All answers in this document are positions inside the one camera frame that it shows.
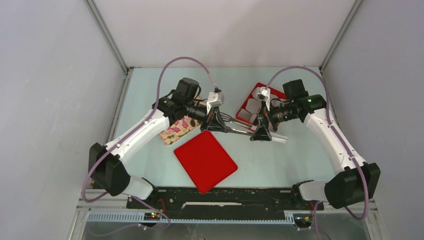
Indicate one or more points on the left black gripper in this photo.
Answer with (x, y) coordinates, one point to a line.
(213, 121)

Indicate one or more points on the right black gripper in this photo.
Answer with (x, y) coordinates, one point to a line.
(262, 132)

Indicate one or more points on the white handled metal tongs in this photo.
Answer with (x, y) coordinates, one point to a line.
(245, 127)

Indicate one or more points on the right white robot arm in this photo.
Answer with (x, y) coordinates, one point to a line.
(355, 180)

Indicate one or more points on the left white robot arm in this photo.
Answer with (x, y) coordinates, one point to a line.
(108, 162)

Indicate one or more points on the red chocolate box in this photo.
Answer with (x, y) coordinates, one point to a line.
(250, 108)

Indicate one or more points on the floral pattern tray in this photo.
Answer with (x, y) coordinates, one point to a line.
(179, 129)

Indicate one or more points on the red box lid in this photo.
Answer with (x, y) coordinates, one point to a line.
(205, 161)

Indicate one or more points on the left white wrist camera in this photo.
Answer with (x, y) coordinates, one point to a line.
(215, 99)

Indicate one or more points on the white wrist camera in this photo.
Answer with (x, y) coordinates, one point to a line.
(263, 94)
(215, 99)

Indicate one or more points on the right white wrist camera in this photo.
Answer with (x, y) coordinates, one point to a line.
(263, 94)

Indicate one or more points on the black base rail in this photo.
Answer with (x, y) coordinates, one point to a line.
(271, 204)

